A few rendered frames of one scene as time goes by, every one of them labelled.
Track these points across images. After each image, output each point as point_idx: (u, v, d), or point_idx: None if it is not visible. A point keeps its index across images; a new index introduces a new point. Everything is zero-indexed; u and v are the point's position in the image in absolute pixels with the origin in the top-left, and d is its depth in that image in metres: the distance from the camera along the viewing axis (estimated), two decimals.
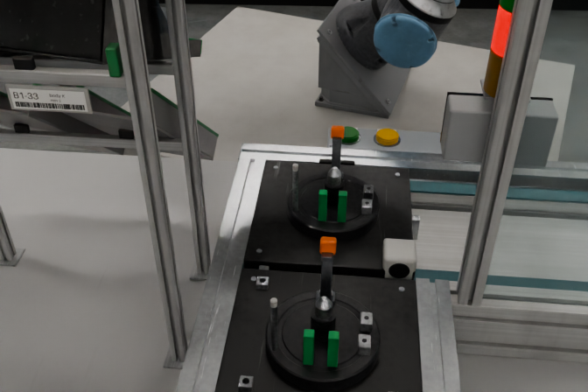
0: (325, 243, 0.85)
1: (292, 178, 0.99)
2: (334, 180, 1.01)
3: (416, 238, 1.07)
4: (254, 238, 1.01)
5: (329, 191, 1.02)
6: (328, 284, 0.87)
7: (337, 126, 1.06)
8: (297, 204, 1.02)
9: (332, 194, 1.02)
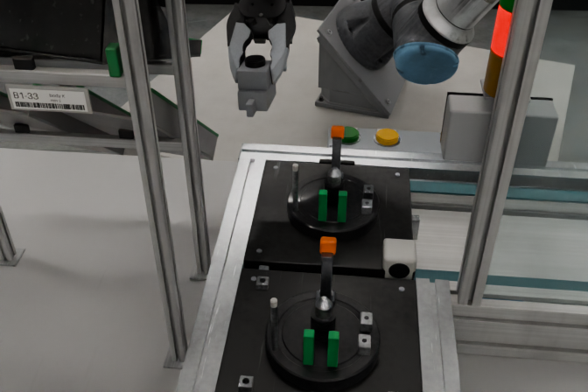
0: (325, 243, 0.85)
1: (292, 178, 0.99)
2: (334, 180, 1.01)
3: (416, 238, 1.07)
4: (254, 238, 1.01)
5: (329, 191, 1.02)
6: (328, 284, 0.87)
7: (337, 126, 1.06)
8: (297, 204, 1.02)
9: (332, 194, 1.02)
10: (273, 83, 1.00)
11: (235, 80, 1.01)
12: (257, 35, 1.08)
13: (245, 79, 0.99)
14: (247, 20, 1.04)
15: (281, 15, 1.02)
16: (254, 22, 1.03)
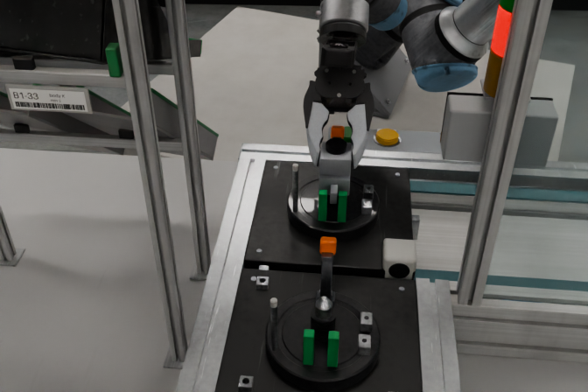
0: (325, 243, 0.85)
1: (292, 178, 0.99)
2: None
3: (416, 238, 1.07)
4: (254, 238, 1.01)
5: None
6: (328, 284, 0.87)
7: (337, 126, 1.06)
8: (297, 204, 1.02)
9: None
10: (354, 167, 0.99)
11: (316, 164, 0.99)
12: (327, 107, 1.06)
13: (328, 166, 0.98)
14: (323, 98, 1.02)
15: (360, 95, 1.00)
16: (331, 101, 1.01)
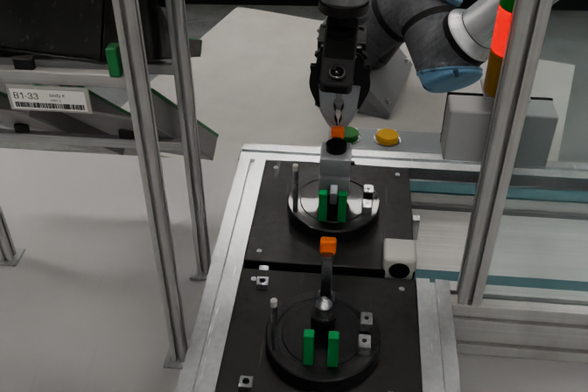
0: (325, 243, 0.85)
1: (292, 178, 0.99)
2: None
3: (416, 238, 1.07)
4: (254, 238, 1.01)
5: None
6: (328, 284, 0.87)
7: (337, 126, 1.06)
8: (297, 204, 1.02)
9: None
10: None
11: None
12: None
13: (328, 166, 0.98)
14: None
15: (357, 79, 1.02)
16: None
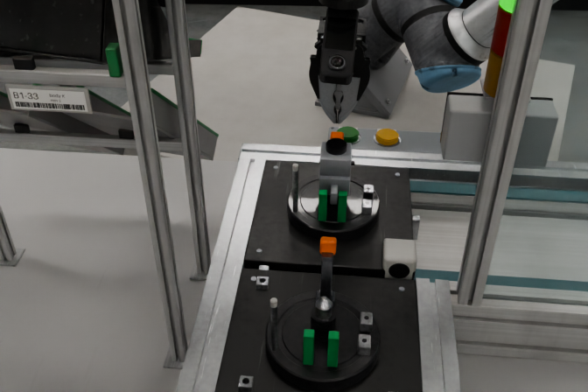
0: (325, 243, 0.85)
1: (292, 178, 0.99)
2: None
3: (416, 238, 1.07)
4: (254, 238, 1.01)
5: None
6: (328, 284, 0.87)
7: (336, 134, 1.04)
8: (297, 204, 1.02)
9: None
10: (339, 122, 1.10)
11: (334, 122, 1.09)
12: None
13: (328, 166, 0.98)
14: None
15: (357, 70, 1.02)
16: None
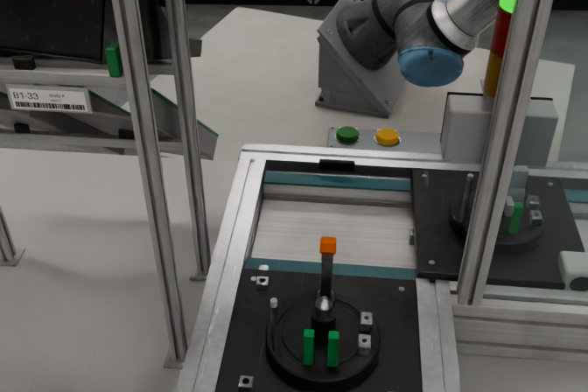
0: (325, 243, 0.85)
1: (465, 188, 0.97)
2: None
3: None
4: (423, 249, 0.99)
5: None
6: (328, 284, 0.87)
7: None
8: (465, 214, 1.00)
9: None
10: (315, 3, 1.08)
11: (311, 3, 1.08)
12: None
13: None
14: None
15: None
16: None
